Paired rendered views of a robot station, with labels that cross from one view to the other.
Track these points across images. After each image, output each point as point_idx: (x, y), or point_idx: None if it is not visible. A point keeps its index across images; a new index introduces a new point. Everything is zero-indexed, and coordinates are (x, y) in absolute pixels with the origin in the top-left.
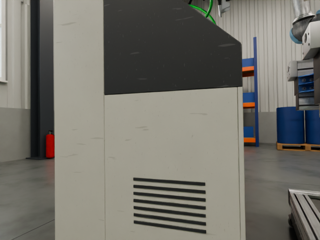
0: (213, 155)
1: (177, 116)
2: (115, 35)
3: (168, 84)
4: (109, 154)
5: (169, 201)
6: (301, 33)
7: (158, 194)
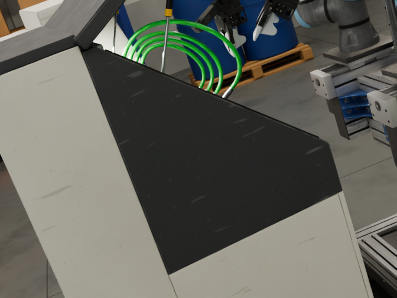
0: (335, 278)
1: (282, 255)
2: (156, 182)
3: (259, 222)
4: None
5: None
6: (315, 19)
7: None
